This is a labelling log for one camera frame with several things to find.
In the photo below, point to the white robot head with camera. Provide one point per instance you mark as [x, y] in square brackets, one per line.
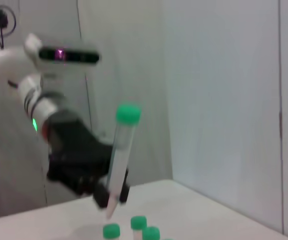
[64, 55]

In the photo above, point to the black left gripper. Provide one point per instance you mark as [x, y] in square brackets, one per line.
[74, 155]

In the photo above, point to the green capped clear test tube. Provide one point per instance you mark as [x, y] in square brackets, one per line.
[111, 230]
[138, 222]
[151, 232]
[128, 113]

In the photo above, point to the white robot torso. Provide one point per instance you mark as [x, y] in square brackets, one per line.
[11, 170]

